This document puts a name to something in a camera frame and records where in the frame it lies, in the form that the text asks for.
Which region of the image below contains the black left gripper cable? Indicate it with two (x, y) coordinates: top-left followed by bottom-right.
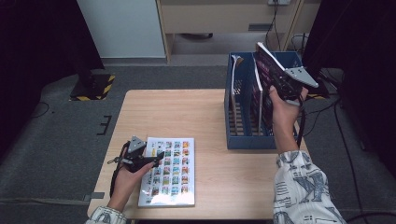
(106, 141), (130, 200)

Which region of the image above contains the beige wooden cabinet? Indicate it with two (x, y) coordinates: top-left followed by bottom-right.
(156, 0), (321, 64)

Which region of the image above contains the black stand with striped base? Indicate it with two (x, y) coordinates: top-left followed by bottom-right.
(306, 68), (331, 101)
(69, 55), (116, 102)

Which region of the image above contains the black hanging cable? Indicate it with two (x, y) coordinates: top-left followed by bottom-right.
(264, 3), (282, 52)

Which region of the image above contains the white picture-grid book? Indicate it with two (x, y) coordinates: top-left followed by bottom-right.
(137, 136), (196, 208)

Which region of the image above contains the black tape mark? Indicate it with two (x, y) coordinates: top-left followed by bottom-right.
(96, 115), (113, 136)

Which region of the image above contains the person's left hand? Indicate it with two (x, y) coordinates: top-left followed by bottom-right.
(110, 162), (155, 203)

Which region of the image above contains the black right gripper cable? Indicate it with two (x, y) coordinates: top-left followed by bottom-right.
(295, 94), (307, 148)

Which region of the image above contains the white cabinet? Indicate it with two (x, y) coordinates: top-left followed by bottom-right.
(77, 0), (166, 59)

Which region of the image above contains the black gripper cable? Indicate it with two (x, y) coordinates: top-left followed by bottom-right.
(106, 141), (130, 200)
(295, 94), (307, 148)

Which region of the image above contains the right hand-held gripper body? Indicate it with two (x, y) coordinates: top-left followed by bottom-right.
(276, 65), (319, 102)

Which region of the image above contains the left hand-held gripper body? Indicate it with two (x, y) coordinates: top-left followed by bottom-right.
(122, 134), (153, 173)

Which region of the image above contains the black curtain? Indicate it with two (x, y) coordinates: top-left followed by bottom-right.
(301, 0), (396, 178)
(0, 0), (106, 157)

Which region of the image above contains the person's right hand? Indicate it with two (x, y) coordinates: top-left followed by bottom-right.
(269, 86), (309, 130)

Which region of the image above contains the blue file rack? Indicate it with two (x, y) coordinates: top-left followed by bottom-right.
(223, 50), (304, 150)

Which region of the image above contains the grey tape piece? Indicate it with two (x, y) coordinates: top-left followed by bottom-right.
(83, 191), (106, 203)

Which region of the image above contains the purple magazine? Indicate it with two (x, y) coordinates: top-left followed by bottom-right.
(250, 57), (265, 135)
(255, 42), (287, 132)

